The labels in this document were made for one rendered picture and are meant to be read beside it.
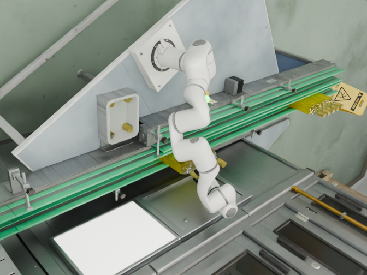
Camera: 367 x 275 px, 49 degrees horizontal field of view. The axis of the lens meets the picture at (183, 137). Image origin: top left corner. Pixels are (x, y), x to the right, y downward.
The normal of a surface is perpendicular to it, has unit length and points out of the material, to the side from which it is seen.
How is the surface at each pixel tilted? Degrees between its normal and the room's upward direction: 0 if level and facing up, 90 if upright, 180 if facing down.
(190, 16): 0
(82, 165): 90
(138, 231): 90
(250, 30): 0
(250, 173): 91
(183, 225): 90
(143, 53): 5
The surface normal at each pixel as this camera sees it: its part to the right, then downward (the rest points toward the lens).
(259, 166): 0.06, -0.87
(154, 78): 0.69, 0.32
